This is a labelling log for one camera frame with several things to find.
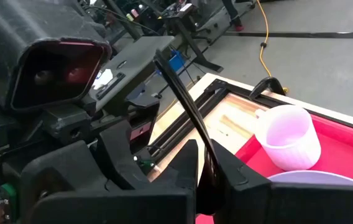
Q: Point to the pink plastic mug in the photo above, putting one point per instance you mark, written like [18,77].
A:
[288,140]

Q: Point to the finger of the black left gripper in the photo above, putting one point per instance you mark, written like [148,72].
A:
[64,168]
[117,155]

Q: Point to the black metal table frame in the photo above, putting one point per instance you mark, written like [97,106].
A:
[215,87]

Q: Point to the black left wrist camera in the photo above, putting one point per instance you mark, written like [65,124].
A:
[58,74]

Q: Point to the lavender plastic plate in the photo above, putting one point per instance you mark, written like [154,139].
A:
[313,179]

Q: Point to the red plastic tray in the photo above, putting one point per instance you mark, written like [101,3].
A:
[344,149]

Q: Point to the blue box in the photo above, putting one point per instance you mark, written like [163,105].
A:
[176,62]

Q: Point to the person's foot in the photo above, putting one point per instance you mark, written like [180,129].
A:
[235,18]

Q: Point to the black desk stand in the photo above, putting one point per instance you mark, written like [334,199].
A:
[192,40]

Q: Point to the white crumpled tissue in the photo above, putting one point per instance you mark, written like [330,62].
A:
[103,77]

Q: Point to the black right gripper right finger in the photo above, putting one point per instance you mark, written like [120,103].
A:
[288,205]

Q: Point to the black frame clamp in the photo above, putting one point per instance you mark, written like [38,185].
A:
[266,82]

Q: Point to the grey side desk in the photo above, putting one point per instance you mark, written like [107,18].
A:
[139,53]

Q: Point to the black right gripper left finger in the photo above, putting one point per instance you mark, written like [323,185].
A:
[117,208]

